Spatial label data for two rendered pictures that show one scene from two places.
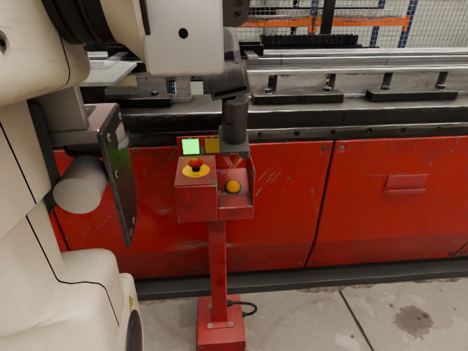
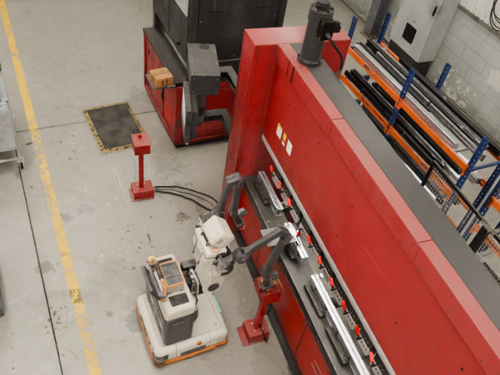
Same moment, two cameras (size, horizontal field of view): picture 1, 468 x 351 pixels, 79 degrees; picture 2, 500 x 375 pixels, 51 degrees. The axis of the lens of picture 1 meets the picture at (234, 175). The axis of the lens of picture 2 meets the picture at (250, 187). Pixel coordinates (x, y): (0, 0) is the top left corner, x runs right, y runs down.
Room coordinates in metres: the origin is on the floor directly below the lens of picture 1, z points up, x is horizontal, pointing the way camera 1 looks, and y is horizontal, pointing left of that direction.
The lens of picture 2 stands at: (-0.58, -2.15, 4.33)
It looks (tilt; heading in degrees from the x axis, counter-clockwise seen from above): 45 degrees down; 67
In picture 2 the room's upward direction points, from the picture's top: 11 degrees clockwise
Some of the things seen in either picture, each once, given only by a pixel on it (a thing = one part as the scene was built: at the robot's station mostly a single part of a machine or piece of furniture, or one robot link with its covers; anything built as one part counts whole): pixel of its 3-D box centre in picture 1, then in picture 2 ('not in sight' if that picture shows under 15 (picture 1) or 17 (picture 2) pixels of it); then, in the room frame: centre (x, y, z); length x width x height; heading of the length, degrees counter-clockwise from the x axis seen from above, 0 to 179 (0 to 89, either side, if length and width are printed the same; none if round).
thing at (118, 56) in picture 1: (122, 51); not in sight; (1.12, 0.41, 1.01); 0.26 x 0.12 x 0.05; 5
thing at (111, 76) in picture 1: (93, 73); (278, 236); (0.81, 0.38, 1.00); 0.26 x 0.18 x 0.01; 5
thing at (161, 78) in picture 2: not in sight; (160, 76); (0.15, 2.71, 1.04); 0.30 x 0.26 x 0.12; 99
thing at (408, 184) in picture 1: (406, 184); (316, 370); (0.89, -0.64, 0.59); 0.15 x 0.02 x 0.07; 95
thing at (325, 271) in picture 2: not in sight; (330, 268); (1.01, -0.18, 1.26); 0.15 x 0.09 x 0.17; 95
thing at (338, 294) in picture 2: not in sight; (342, 290); (1.02, -0.38, 1.26); 0.15 x 0.09 x 0.17; 95
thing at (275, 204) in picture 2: not in sight; (269, 193); (0.91, 0.94, 0.92); 0.50 x 0.06 x 0.10; 95
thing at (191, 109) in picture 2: not in sight; (190, 111); (0.25, 1.57, 1.42); 0.45 x 0.12 x 0.36; 84
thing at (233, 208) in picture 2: not in sight; (235, 196); (0.42, 0.51, 1.40); 0.11 x 0.06 x 0.43; 99
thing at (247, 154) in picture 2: not in sight; (274, 142); (1.05, 1.38, 1.15); 0.85 x 0.25 x 2.30; 5
